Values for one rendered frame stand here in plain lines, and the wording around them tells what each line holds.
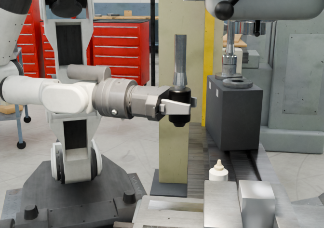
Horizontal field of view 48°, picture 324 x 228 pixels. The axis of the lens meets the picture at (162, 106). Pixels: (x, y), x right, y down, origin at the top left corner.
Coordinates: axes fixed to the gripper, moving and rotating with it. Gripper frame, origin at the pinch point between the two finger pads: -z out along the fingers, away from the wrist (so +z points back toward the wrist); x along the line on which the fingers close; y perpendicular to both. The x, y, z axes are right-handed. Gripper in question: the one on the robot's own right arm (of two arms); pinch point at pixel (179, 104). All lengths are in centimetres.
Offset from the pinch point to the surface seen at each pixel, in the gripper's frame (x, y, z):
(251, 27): -2.4, -16.6, -13.9
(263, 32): -1.2, -15.7, -16.0
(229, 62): 44.6, -1.6, -2.8
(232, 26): 45.9, -12.8, -3.0
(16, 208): 47, 73, 93
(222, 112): 30.1, 10.2, -4.0
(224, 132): 30.4, 16.6, -5.0
